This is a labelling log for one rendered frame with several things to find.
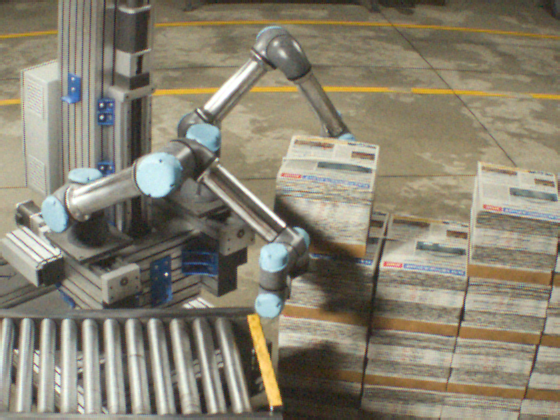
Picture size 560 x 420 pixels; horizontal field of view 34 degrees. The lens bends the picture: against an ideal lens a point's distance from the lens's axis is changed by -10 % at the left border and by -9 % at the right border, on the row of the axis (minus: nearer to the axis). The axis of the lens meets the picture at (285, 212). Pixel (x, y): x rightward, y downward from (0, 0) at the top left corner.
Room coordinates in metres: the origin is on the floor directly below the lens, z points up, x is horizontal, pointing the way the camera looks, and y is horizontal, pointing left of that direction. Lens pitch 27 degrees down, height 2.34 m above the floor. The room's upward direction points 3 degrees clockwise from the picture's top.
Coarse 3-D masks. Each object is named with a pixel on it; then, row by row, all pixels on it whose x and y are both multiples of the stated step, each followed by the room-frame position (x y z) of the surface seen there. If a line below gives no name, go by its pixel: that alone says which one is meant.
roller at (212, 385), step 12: (192, 324) 2.33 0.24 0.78; (204, 324) 2.31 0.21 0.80; (204, 336) 2.24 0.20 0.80; (204, 348) 2.19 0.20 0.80; (204, 360) 2.13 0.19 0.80; (216, 360) 2.15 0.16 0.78; (204, 372) 2.08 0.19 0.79; (216, 372) 2.08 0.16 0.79; (204, 384) 2.04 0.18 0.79; (216, 384) 2.03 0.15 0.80; (216, 396) 1.97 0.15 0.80; (216, 408) 1.92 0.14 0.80
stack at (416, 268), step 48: (384, 240) 2.90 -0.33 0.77; (432, 240) 2.82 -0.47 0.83; (336, 288) 2.65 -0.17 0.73; (384, 288) 2.63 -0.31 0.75; (432, 288) 2.61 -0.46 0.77; (480, 288) 2.58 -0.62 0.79; (528, 288) 2.55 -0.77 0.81; (288, 336) 2.68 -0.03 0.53; (336, 336) 2.65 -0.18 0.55; (384, 336) 2.62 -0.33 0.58; (432, 336) 2.60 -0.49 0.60; (288, 384) 2.68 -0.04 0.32; (336, 384) 2.65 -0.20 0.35; (480, 384) 2.56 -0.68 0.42; (528, 384) 2.54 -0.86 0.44
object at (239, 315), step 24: (0, 312) 2.26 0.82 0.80; (24, 312) 2.27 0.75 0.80; (48, 312) 2.29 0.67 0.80; (72, 312) 2.30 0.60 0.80; (96, 312) 2.31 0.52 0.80; (120, 312) 2.33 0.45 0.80; (144, 312) 2.34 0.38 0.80; (168, 312) 2.35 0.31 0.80; (192, 312) 2.36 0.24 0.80; (216, 312) 2.37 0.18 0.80; (240, 312) 2.38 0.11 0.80; (144, 336) 2.31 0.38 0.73; (168, 336) 2.32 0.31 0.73; (192, 336) 2.34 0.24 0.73; (216, 336) 2.35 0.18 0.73; (240, 336) 2.36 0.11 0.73
